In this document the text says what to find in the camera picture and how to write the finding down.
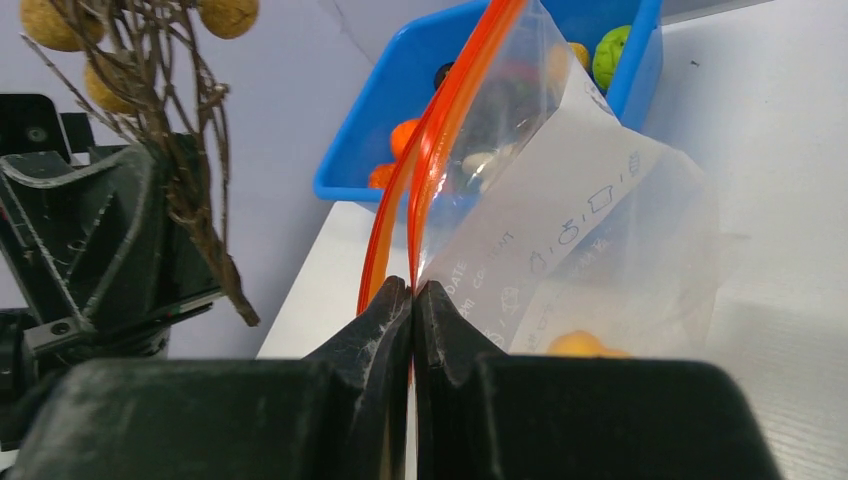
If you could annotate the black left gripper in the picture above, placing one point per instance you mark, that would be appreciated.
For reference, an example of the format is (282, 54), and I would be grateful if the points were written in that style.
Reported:
(104, 270)

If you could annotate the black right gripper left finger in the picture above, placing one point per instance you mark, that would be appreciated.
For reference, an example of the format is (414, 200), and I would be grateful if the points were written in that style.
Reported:
(338, 413)

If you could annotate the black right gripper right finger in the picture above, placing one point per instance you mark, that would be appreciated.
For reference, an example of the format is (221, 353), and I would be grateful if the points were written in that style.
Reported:
(484, 414)

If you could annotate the yellow bumpy pepper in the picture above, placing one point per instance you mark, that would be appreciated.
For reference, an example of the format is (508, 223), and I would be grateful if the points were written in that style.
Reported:
(582, 344)

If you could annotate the longan bunch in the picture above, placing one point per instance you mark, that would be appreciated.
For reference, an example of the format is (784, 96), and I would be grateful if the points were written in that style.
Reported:
(145, 79)

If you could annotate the clear zip top bag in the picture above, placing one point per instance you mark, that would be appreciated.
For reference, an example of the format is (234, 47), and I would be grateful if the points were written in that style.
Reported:
(588, 226)

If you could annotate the orange red bumpy pepper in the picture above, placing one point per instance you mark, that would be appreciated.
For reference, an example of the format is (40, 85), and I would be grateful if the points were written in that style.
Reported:
(381, 176)

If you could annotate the white mushroom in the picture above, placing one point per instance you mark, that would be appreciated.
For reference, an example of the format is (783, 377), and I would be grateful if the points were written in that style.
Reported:
(484, 162)

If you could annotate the orange fruit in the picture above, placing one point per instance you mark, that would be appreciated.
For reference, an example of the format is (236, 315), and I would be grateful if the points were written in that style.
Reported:
(400, 137)

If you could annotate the yellow lemon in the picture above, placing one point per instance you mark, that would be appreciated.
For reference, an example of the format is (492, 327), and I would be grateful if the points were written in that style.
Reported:
(561, 57)

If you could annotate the green custard apple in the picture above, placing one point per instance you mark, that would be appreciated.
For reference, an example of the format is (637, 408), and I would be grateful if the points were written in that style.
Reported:
(607, 55)

